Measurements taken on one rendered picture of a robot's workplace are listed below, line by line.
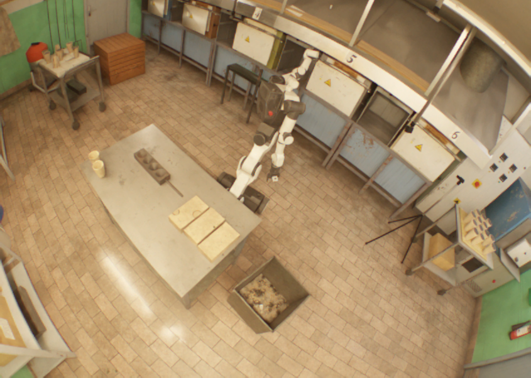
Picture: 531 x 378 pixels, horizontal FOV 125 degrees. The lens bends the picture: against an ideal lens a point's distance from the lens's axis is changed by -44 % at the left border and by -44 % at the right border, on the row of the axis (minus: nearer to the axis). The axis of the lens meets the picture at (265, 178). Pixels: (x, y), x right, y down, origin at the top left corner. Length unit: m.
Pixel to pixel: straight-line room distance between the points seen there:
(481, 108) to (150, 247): 3.07
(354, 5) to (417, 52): 0.89
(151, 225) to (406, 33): 2.93
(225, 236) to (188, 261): 0.26
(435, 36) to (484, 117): 1.07
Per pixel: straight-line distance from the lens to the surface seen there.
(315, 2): 3.00
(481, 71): 2.88
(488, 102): 2.99
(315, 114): 3.20
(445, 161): 2.80
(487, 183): 3.71
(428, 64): 2.73
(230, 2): 3.26
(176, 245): 1.43
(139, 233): 1.49
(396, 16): 3.15
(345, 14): 2.88
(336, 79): 2.75
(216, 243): 1.37
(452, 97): 2.61
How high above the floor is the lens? 2.17
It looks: 48 degrees down
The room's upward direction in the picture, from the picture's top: 22 degrees clockwise
